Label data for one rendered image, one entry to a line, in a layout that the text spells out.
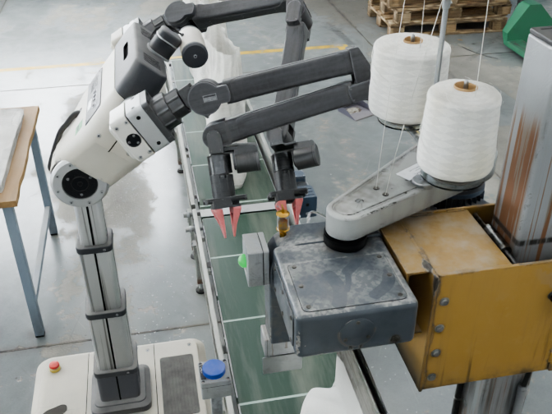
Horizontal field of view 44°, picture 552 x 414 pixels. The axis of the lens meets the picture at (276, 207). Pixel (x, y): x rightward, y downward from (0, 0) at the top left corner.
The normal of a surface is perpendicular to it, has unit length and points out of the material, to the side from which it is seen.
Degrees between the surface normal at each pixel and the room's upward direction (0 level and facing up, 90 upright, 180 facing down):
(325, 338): 90
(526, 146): 90
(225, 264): 0
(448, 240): 0
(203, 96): 74
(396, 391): 0
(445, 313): 90
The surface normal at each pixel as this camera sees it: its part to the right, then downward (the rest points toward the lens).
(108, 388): 0.19, 0.52
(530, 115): -0.98, 0.11
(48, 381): 0.00, -0.85
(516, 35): 0.18, 0.29
